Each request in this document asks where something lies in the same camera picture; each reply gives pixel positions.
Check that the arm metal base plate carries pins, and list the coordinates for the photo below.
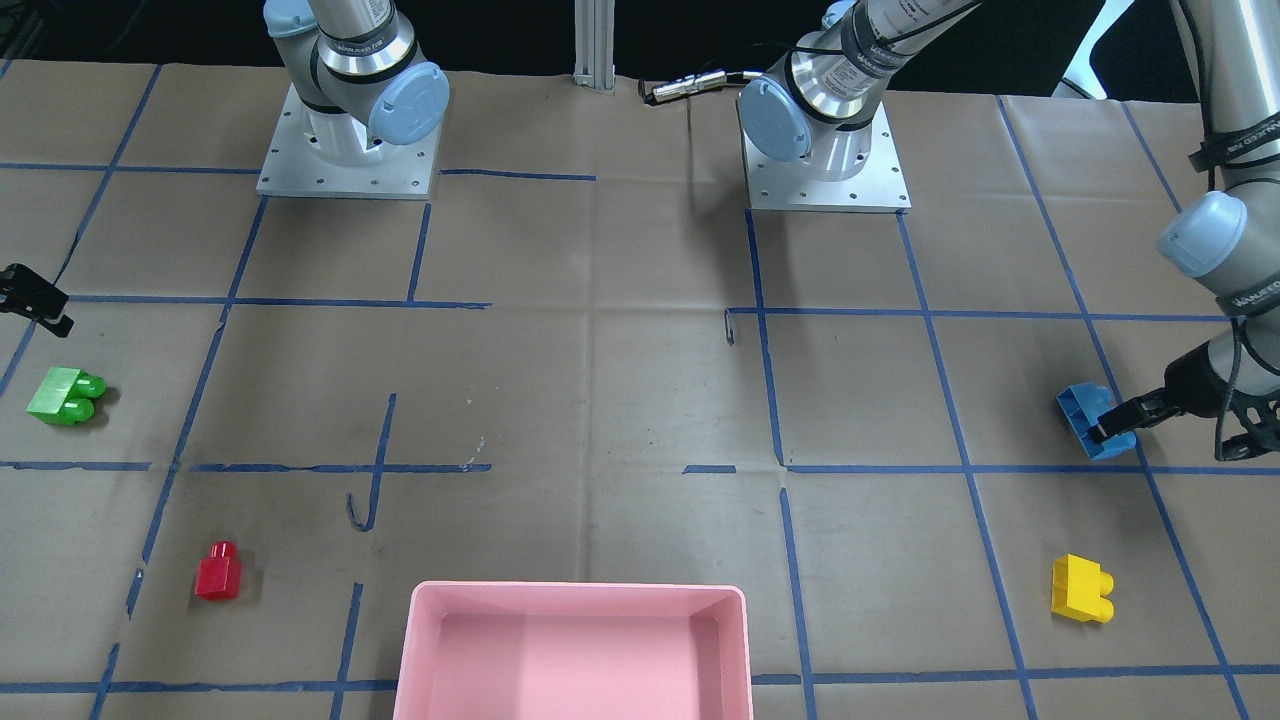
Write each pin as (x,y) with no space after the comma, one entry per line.
(853,171)
(315,155)

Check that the blue toy block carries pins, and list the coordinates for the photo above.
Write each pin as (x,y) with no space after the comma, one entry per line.
(1083,405)

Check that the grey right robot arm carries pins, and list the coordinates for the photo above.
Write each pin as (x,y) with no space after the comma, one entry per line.
(127,180)

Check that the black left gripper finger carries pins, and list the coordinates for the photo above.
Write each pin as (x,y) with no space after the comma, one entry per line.
(1140,412)

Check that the yellow toy block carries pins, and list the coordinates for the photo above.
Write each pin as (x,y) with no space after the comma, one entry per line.
(1081,590)

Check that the red toy block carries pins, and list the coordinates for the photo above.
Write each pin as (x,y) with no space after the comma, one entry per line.
(219,574)

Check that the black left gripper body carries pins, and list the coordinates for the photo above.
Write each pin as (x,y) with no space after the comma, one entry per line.
(1192,388)

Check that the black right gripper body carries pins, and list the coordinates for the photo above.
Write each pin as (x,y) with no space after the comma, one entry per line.
(30,297)

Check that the aluminium frame post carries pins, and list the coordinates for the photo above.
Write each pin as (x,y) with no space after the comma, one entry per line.
(593,45)

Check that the pink plastic box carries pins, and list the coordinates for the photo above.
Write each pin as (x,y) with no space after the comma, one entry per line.
(559,650)

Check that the green toy block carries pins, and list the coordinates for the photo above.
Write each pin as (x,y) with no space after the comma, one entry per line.
(66,396)

